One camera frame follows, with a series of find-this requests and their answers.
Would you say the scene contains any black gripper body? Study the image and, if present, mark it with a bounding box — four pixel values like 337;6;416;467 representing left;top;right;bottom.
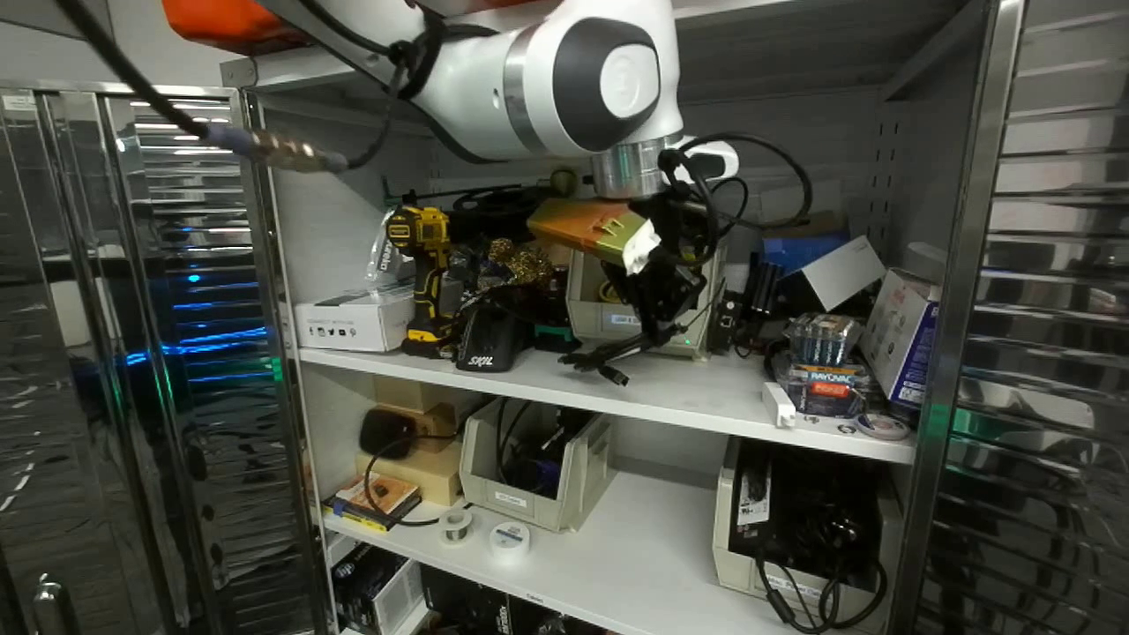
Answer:
612;189;721;343

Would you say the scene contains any black cable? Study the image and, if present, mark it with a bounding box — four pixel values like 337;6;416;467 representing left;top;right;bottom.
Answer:
557;267;693;388

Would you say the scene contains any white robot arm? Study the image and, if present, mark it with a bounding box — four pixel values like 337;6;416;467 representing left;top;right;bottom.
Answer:
264;0;686;160

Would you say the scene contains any blue white product box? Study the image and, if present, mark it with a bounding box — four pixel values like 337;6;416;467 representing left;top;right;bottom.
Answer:
861;271;939;406

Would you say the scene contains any white cardboard box green label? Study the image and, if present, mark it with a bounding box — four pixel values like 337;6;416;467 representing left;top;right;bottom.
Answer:
296;289;413;354

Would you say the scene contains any wooden box lower shelf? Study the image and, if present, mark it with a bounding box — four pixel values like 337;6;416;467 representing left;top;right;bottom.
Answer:
359;381;484;507

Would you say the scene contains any orange tool case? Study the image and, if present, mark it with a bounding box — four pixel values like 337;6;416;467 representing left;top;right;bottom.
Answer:
163;0;303;54

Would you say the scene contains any metal shelving unit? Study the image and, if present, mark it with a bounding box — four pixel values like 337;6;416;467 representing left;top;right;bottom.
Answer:
218;0;1035;635

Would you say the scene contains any pack of batteries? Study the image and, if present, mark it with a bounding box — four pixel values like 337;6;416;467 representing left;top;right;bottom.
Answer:
782;314;871;416

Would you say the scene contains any beige bin lower left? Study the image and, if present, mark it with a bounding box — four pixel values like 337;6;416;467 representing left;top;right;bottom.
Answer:
458;400;613;533

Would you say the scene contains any beige bin lower right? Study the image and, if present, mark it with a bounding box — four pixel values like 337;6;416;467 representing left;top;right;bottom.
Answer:
712;442;901;605

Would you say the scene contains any white tape roll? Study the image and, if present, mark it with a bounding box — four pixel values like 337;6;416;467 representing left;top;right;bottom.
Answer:
492;523;533;555

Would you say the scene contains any metal tray rack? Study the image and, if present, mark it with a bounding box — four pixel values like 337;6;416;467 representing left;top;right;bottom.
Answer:
0;86;320;635

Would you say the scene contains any yellow black cordless drill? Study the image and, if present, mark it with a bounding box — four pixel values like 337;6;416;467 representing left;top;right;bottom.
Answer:
385;204;451;356

